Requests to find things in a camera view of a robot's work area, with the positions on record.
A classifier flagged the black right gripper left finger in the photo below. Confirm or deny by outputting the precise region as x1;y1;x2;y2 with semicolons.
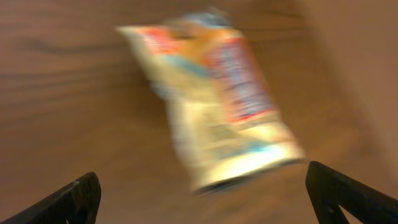
1;172;101;224

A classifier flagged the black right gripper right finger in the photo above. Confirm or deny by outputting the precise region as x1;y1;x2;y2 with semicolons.
305;161;397;224

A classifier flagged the yellow printed bag pack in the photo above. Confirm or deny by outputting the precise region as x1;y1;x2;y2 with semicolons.
117;11;305;194

